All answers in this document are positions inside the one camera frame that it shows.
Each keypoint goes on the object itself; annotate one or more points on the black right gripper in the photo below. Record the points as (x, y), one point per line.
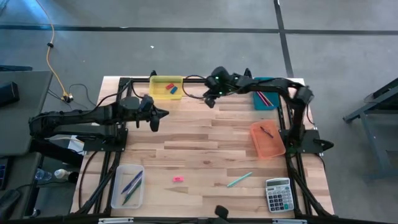
(222, 82)

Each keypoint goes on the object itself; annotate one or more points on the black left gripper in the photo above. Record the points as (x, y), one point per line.
(130, 105)

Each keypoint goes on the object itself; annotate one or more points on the blue eraser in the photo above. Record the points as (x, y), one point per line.
(173, 90)

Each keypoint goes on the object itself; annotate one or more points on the red eraser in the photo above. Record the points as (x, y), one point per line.
(169, 86)

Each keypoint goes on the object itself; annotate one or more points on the pink pencil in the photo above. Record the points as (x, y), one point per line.
(262, 99)

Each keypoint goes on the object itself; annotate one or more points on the pink eraser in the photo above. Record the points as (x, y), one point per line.
(178, 179)

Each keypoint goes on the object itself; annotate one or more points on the dark blue pen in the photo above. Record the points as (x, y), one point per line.
(132, 182)

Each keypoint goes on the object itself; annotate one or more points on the grey pen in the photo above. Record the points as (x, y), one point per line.
(134, 186)

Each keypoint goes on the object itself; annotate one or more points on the mint green pen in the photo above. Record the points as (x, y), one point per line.
(239, 179)

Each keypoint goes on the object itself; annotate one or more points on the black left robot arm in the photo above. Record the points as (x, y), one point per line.
(77, 119)

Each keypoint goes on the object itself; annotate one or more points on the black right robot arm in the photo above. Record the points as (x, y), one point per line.
(270, 84)

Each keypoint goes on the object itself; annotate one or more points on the yellow translucent plastic bin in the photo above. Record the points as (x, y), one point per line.
(157, 93)

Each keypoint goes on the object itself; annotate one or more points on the teal plastic bin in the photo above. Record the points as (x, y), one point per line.
(258, 106)

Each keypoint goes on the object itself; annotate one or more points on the orange plastic bin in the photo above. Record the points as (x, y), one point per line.
(270, 149)

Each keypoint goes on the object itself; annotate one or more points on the white paper sheet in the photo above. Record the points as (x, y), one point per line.
(74, 144)

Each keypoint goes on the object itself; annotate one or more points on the clear plastic bin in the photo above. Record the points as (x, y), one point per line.
(136, 202)

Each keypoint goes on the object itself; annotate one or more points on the white bottle black cap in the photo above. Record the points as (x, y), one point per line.
(63, 173)

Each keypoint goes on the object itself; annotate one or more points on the grey desk calculator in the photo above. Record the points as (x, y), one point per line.
(279, 195)

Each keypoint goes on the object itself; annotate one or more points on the clear water bottle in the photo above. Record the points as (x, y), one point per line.
(42, 175)

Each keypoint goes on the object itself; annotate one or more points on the grey side desk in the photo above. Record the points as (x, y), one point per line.
(15, 93)

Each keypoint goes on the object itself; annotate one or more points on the black speaker box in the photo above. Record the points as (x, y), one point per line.
(7, 93)

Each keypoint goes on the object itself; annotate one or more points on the black aluminium table frame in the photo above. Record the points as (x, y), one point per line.
(196, 80)

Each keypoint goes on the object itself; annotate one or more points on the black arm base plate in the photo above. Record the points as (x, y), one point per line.
(311, 141)
(93, 145)

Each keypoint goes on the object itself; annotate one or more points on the silver metal bracket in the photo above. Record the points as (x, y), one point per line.
(289, 221)
(115, 220)

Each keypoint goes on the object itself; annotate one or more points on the grey-blue metal table frame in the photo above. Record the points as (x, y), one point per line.
(377, 155)

